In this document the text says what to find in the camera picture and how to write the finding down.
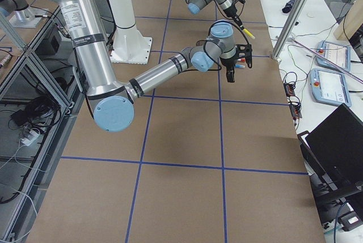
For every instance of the upper teach pendant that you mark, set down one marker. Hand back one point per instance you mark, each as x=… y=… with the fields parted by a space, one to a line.
x=338 y=54

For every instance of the black monitor stand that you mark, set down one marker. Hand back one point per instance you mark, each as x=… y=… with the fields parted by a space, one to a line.
x=330 y=199

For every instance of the black laptop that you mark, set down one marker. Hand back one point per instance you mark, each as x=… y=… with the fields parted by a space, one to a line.
x=337 y=145

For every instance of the yellow marker pen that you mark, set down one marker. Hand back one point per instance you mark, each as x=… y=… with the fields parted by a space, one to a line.
x=248 y=33

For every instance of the orange black electronics board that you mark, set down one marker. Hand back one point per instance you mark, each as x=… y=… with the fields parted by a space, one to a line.
x=289 y=89

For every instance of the black folded umbrella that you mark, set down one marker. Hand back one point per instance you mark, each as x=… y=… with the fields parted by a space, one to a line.
x=288 y=7

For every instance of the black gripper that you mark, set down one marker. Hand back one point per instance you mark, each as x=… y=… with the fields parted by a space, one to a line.
x=227 y=64
x=231 y=13

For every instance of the teach pendant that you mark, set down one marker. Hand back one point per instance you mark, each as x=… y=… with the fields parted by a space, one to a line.
x=338 y=54
x=329 y=87

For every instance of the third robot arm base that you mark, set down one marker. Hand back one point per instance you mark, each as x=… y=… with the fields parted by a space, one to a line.
x=25 y=16

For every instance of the white power adapter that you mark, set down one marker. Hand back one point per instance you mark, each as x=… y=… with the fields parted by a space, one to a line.
x=30 y=137

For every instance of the aluminium frame post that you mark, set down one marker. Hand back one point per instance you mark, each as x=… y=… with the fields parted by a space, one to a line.
x=287 y=28

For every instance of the lower teach pendant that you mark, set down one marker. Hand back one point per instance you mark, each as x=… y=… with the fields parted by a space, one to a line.
x=329 y=87

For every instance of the white side table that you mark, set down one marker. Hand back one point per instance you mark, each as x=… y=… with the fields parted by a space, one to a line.
x=315 y=24

